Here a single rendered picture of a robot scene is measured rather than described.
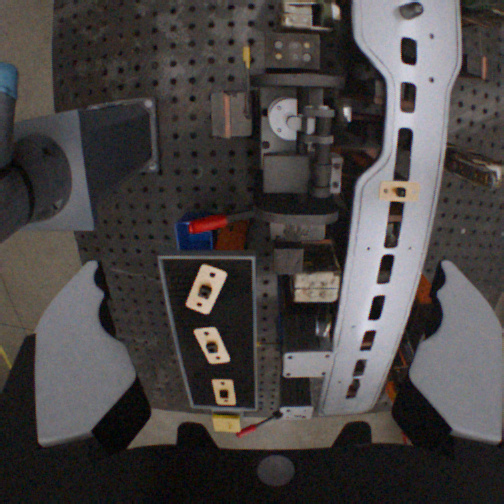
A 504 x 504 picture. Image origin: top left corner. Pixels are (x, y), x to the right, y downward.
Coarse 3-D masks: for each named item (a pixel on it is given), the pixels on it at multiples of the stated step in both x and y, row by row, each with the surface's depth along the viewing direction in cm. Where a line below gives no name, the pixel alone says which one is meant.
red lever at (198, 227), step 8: (208, 216) 45; (216, 216) 45; (224, 216) 46; (232, 216) 47; (240, 216) 47; (248, 216) 48; (192, 224) 44; (200, 224) 44; (208, 224) 44; (216, 224) 45; (224, 224) 46; (192, 232) 44; (200, 232) 45
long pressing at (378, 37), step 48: (384, 0) 39; (432, 0) 38; (384, 48) 44; (432, 48) 42; (384, 96) 48; (432, 96) 47; (384, 144) 52; (432, 144) 51; (432, 192) 55; (384, 288) 66; (336, 336) 72; (384, 336) 72; (336, 384) 81
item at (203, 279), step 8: (200, 272) 46; (208, 272) 46; (216, 272) 46; (224, 272) 46; (200, 280) 47; (208, 280) 47; (216, 280) 47; (192, 288) 48; (200, 288) 47; (208, 288) 47; (216, 288) 47; (192, 296) 48; (200, 296) 47; (208, 296) 47; (216, 296) 48; (192, 304) 49; (208, 304) 49; (208, 312) 50
